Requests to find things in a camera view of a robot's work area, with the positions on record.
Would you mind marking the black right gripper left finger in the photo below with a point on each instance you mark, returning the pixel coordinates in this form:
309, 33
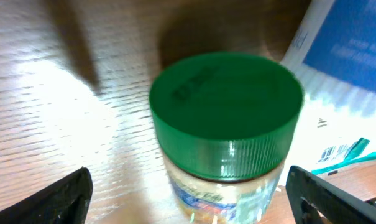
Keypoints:
65, 201

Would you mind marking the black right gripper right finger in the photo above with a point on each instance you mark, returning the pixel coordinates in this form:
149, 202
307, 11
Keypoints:
310, 196

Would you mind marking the green white tape bag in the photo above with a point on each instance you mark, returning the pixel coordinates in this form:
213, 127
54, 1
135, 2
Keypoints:
325, 134

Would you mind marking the green lid jar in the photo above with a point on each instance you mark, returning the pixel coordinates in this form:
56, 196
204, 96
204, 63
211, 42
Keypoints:
225, 123

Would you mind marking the white blue tub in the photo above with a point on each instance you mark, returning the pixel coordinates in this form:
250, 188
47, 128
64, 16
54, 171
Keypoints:
333, 53

